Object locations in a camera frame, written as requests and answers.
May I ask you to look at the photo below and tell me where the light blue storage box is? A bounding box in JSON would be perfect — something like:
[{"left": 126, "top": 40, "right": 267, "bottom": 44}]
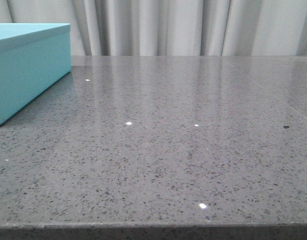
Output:
[{"left": 0, "top": 23, "right": 72, "bottom": 125}]

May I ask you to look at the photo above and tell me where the grey pleated curtain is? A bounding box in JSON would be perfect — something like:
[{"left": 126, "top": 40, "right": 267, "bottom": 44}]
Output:
[{"left": 0, "top": 0, "right": 307, "bottom": 56}]

